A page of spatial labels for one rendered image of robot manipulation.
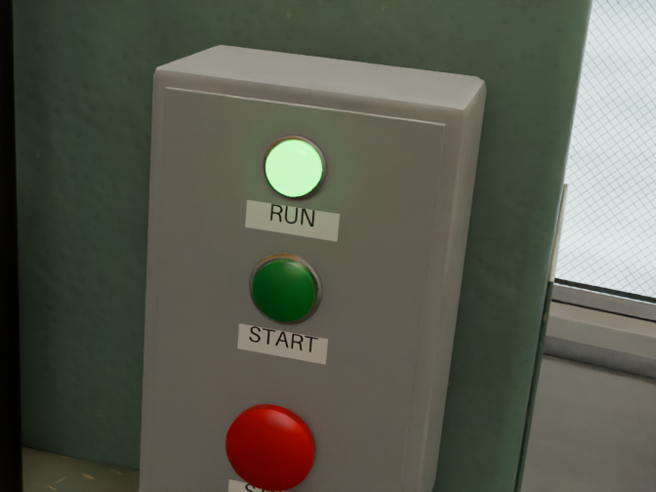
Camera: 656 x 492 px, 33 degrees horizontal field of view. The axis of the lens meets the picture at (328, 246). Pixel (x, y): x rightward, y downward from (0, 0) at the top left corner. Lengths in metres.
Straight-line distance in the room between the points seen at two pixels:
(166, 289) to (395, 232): 0.08
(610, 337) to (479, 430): 1.51
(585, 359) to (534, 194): 1.55
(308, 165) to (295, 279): 0.04
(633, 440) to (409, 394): 1.65
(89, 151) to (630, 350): 1.57
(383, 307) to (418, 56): 0.09
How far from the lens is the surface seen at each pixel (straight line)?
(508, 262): 0.40
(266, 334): 0.36
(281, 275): 0.34
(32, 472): 0.47
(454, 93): 0.34
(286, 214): 0.34
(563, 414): 2.00
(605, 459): 2.02
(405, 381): 0.35
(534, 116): 0.39
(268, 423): 0.36
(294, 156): 0.33
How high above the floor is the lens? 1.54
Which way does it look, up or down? 19 degrees down
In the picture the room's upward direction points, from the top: 5 degrees clockwise
